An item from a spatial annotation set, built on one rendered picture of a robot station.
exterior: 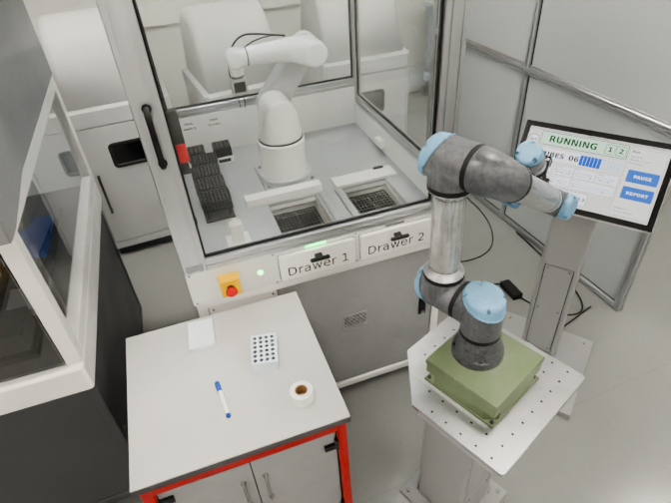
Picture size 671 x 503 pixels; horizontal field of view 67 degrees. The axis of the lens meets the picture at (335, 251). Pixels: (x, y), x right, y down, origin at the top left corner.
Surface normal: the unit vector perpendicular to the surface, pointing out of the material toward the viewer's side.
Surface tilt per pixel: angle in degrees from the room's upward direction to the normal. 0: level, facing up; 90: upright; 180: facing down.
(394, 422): 0
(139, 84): 90
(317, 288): 90
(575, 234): 90
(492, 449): 0
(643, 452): 0
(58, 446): 90
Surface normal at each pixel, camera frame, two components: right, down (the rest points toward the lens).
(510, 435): -0.06, -0.79
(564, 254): -0.54, 0.55
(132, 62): 0.33, 0.57
